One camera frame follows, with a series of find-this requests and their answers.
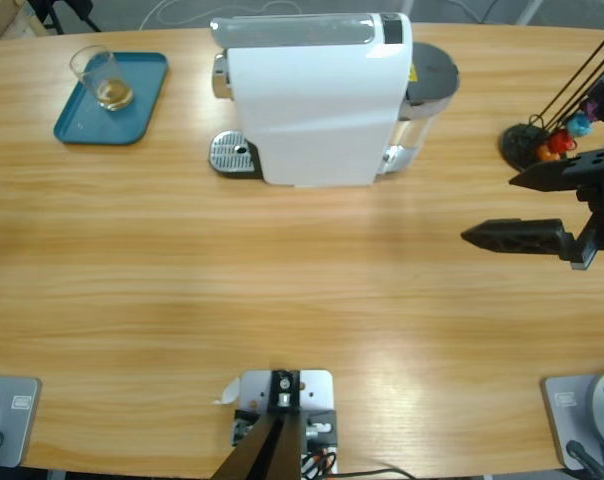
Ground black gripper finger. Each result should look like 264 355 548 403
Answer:
509 146 604 194
460 218 578 262

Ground white tape tab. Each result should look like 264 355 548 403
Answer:
211 378 242 406

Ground black chair legs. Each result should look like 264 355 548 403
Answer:
29 0 103 35

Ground silver coffee machine lever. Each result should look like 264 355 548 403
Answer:
209 13 383 47

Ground white capsule coffee machine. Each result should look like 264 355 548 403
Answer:
209 12 414 190

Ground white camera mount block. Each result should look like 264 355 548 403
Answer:
231 368 339 476

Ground wooden crate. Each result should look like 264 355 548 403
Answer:
0 0 49 44

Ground clear water tank grey lid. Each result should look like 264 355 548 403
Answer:
376 42 461 179

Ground white floor cable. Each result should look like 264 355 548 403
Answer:
140 0 308 27

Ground thin black camera cable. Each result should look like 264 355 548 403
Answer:
337 467 416 480

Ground red coffee capsule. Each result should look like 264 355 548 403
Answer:
549 128 577 155

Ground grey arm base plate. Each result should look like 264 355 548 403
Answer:
0 375 43 469
540 374 604 472

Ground orange and black cable bundle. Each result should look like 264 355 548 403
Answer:
301 447 339 477

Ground teal plastic serving tray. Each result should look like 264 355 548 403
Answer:
52 52 170 147

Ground black wire capsule holder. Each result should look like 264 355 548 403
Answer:
498 32 604 171

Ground black drip tray metal grate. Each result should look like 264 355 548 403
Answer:
208 129 263 180

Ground light blue coffee capsule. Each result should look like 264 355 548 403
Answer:
565 112 592 138

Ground clear glass cup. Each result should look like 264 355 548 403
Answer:
69 44 135 113

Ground black camera post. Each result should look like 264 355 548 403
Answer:
210 369 303 480

